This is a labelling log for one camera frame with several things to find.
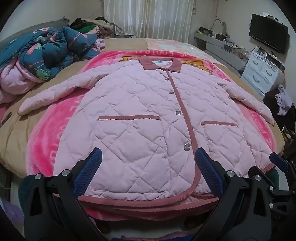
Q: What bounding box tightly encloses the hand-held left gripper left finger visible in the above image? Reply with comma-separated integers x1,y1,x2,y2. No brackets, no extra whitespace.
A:
23,147,109,241

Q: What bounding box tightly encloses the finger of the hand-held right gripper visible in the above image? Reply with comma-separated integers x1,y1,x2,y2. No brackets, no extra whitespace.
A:
269,151,292,172

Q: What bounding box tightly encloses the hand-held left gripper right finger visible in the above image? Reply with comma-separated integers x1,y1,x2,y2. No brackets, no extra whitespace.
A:
192,147,273,241

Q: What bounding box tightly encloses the pink quilted jacket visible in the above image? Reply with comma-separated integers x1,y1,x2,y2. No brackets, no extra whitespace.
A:
18,56,275,209

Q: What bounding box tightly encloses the pile of folded clothes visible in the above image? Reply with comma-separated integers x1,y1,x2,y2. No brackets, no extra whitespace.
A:
69,17,118,37

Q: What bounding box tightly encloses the pink printed blanket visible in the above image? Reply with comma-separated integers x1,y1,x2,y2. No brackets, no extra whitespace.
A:
26,50,281,220

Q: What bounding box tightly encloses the dark cloth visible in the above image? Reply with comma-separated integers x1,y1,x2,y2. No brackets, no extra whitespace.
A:
262,91,296,139

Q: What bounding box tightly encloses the purple cloth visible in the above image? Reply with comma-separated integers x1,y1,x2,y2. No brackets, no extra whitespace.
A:
275,85,294,116

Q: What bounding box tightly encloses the bed with tan sheet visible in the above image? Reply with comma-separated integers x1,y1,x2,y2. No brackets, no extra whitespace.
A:
0,37,286,186

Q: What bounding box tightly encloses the white drawer cabinet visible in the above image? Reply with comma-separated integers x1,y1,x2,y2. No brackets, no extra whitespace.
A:
240,50,285,98

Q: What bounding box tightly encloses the clutter on white cabinet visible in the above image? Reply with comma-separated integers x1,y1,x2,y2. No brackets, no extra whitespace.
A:
253,46,285,67

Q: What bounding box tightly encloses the blue flamingo print quilt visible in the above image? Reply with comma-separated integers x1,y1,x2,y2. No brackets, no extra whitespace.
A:
0,26,104,105

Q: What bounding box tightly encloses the clutter on grey shelf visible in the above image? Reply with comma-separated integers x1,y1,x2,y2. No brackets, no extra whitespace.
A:
199,27,252,56

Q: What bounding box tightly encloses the black television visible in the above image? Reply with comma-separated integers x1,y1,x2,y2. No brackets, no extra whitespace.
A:
249,13,289,55

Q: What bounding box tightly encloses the peach and white blanket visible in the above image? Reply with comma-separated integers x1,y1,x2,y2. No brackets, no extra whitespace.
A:
144,38,229,67

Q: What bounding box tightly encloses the grey headboard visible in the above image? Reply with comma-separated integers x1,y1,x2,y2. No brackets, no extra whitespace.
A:
0,17,70,43

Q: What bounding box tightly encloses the white curtain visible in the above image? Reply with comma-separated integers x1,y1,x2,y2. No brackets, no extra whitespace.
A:
104,0,195,43

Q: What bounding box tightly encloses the grey wall shelf unit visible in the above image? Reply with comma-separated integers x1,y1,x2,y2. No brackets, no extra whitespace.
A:
194,31,250,72

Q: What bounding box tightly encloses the white looped cable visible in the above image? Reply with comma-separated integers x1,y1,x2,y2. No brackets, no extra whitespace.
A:
212,19,226,33

